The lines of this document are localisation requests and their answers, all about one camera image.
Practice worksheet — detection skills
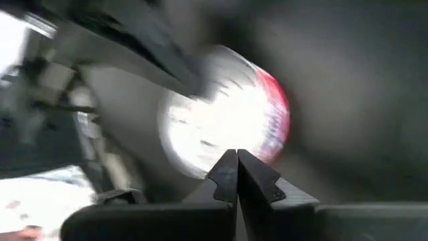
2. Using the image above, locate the red label seafood can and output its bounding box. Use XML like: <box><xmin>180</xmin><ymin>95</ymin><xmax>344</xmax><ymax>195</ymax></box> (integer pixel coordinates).
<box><xmin>156</xmin><ymin>44</ymin><xmax>292</xmax><ymax>180</ymax></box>

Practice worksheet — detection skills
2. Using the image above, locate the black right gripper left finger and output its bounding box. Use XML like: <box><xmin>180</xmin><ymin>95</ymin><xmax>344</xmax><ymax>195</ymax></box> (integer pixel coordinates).
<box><xmin>62</xmin><ymin>149</ymin><xmax>239</xmax><ymax>241</ymax></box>

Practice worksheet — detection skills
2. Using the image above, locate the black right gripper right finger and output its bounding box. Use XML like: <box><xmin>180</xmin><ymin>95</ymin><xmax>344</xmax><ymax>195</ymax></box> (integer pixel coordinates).
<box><xmin>237</xmin><ymin>149</ymin><xmax>428</xmax><ymax>241</ymax></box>

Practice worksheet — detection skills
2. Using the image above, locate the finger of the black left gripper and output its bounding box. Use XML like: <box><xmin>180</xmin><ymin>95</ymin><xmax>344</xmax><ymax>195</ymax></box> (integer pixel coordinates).
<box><xmin>25</xmin><ymin>9</ymin><xmax>209</xmax><ymax>99</ymax></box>

